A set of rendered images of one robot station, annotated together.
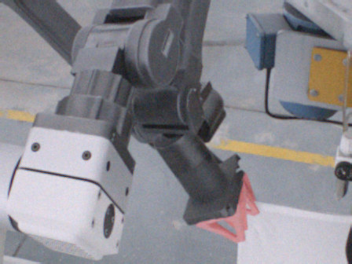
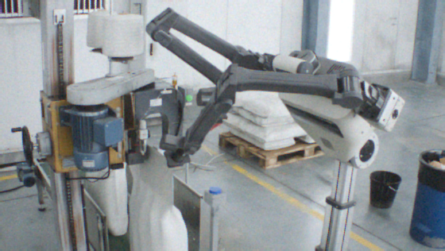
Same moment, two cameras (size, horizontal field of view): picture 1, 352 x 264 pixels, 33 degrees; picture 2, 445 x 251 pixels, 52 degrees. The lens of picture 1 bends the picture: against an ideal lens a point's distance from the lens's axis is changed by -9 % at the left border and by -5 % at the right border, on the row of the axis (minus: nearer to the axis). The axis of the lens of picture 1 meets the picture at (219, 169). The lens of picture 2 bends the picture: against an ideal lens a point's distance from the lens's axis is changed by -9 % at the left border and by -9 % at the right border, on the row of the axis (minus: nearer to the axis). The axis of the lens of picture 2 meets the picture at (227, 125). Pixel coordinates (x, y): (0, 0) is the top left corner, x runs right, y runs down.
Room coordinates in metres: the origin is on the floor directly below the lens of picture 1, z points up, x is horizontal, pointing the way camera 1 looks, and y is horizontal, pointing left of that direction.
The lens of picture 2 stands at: (2.01, 1.46, 1.84)
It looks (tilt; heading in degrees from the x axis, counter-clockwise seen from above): 17 degrees down; 225
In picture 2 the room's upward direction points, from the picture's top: 2 degrees clockwise
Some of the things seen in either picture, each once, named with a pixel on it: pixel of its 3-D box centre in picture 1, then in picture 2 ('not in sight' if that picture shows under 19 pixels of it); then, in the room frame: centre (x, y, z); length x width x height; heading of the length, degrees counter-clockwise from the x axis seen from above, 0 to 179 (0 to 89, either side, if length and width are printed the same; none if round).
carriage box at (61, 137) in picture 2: not in sight; (80, 126); (1.04, -0.43, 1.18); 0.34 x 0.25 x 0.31; 169
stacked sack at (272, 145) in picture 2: not in sight; (261, 134); (-1.79, -1.82, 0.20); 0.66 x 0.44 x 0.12; 79
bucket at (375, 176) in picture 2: not in sight; (383, 190); (-1.67, -0.24, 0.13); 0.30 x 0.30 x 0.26
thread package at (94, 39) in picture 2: not in sight; (102, 28); (0.92, -0.43, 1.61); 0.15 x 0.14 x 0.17; 79
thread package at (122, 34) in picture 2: not in sight; (122, 34); (0.97, -0.18, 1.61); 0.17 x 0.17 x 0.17
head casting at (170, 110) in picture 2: not in sight; (146, 108); (0.70, -0.39, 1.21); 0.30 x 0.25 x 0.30; 79
